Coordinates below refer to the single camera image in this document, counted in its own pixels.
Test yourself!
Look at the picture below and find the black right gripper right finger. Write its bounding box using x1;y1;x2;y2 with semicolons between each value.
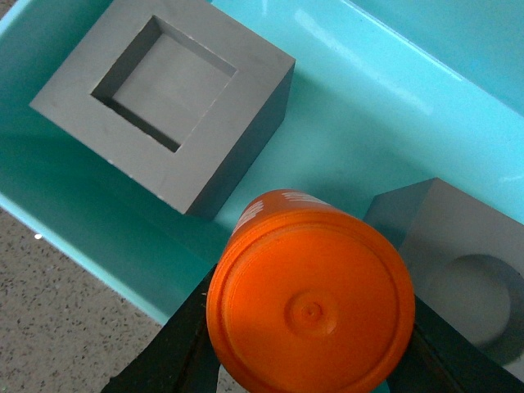
386;298;523;392

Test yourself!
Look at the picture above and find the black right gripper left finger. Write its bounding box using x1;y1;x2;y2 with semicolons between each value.
102;268;220;392

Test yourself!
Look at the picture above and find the gray cube with round hole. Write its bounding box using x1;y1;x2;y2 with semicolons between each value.
364;178;523;379

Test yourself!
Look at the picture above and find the orange cylinder with white numbers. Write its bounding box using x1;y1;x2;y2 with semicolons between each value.
206;189;415;392

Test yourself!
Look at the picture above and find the gray cube with square hole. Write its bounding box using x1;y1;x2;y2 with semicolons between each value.
31;1;295;219

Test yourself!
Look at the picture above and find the blue plastic box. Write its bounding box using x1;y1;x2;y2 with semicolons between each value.
1;1;523;323

